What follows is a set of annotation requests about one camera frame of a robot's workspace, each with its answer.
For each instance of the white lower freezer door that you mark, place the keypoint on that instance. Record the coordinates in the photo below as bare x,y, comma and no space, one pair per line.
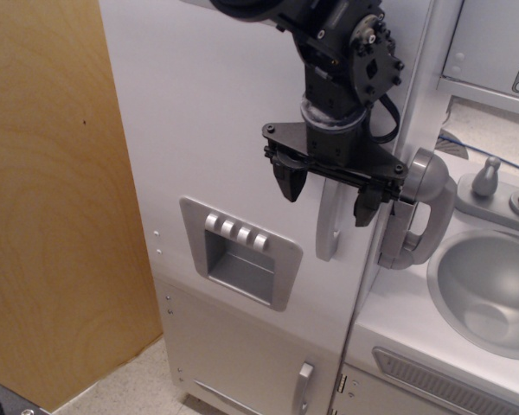
235,362

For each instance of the white fridge door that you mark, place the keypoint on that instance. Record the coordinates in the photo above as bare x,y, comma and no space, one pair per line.
195,87

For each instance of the toy microwave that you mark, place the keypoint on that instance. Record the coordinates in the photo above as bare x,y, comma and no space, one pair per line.
482,64

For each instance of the grey toy telephone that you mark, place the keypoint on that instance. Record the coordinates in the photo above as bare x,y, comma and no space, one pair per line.
420,217

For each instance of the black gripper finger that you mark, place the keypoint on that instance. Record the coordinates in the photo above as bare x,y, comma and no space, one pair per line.
366,206
290,175

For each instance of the silver toy sink bowl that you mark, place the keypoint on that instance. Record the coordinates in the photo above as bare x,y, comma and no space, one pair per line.
473,279

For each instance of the black base equipment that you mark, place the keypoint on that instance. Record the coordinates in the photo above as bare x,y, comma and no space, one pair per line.
15,404

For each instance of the silver lower door handle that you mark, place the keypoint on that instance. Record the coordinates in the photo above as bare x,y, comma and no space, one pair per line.
300,405

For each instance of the grey faucet knob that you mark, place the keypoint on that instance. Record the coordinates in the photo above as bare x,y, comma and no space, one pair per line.
486,180

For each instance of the silver fridge door handle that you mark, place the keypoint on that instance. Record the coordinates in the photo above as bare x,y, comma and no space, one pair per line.
330,219

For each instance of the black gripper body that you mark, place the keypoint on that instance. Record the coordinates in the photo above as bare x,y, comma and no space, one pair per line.
342,149

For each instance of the white toy kitchen cabinet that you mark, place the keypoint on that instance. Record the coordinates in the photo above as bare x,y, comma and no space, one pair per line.
435,325

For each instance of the wooden plywood board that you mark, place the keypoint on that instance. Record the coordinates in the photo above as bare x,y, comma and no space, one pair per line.
76,293

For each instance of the silver ice dispenser panel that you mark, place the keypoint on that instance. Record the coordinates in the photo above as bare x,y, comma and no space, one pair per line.
240,256

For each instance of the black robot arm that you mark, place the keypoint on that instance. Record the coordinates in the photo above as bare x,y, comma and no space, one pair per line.
349,66

